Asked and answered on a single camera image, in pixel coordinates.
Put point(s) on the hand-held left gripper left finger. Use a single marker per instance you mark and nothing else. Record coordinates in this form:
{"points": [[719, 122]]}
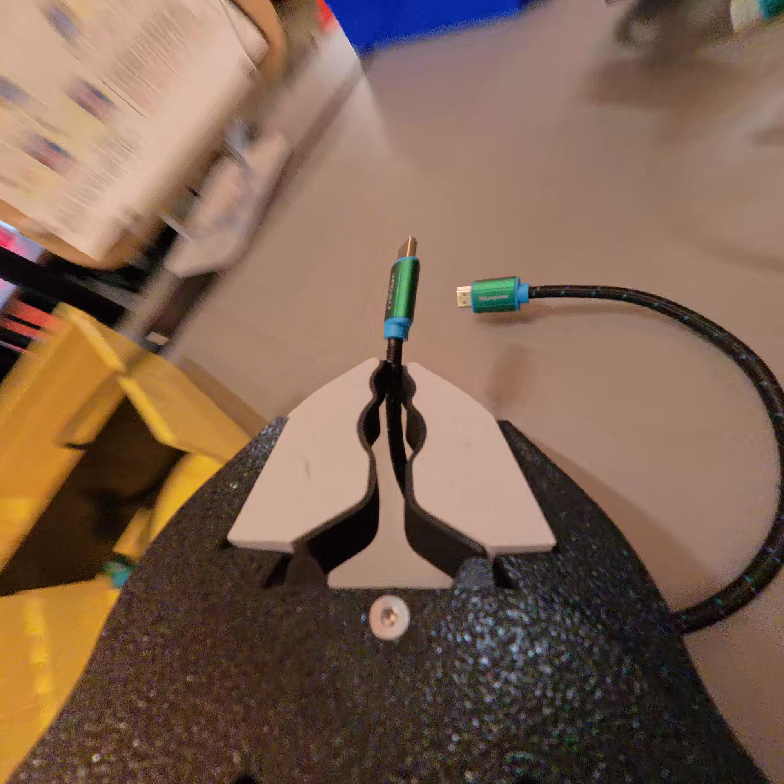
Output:
{"points": [[294, 465]]}

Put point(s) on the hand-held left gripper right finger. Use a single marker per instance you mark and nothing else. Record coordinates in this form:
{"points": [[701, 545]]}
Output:
{"points": [[478, 478]]}

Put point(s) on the blue plastic bin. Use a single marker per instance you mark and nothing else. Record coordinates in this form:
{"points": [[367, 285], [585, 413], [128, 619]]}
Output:
{"points": [[416, 18]]}

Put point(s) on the grey desk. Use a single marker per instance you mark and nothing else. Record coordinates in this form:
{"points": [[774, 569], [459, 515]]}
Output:
{"points": [[490, 153]]}

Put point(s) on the yellow plastic bin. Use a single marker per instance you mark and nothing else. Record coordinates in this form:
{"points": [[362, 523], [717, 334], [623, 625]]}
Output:
{"points": [[37, 392]]}

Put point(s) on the wooden board with printed paper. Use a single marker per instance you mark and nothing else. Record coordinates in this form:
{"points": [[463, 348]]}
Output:
{"points": [[122, 110]]}

